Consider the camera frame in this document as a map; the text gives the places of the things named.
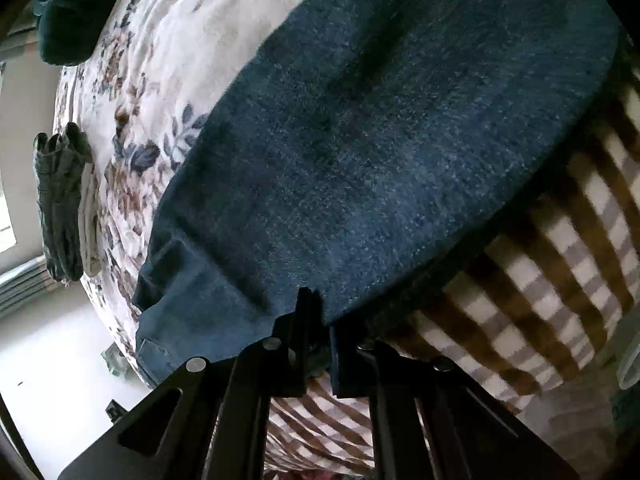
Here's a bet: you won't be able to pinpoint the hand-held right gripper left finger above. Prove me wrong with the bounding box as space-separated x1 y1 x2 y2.
57 287 323 480

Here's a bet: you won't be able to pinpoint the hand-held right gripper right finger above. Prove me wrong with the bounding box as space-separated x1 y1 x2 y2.
327 324 583 480

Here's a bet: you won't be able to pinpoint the blue denim jeans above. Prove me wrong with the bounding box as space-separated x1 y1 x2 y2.
132 0 623 391

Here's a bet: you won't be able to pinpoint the folded dark pants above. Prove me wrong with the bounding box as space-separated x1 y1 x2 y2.
32 121 94 282

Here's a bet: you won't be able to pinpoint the green plastic bag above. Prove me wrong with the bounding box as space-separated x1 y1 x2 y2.
101 346 130 377

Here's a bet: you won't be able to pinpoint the grey-green striped curtain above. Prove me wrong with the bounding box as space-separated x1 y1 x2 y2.
0 254 57 313

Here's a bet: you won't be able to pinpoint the floral print blanket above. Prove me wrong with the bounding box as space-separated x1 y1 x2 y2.
52 0 341 386

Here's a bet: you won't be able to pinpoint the dark teal plush quilt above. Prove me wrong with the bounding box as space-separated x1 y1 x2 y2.
34 0 143 67

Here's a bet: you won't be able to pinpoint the window with metal frame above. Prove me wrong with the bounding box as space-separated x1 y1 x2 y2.
0 60 18 256

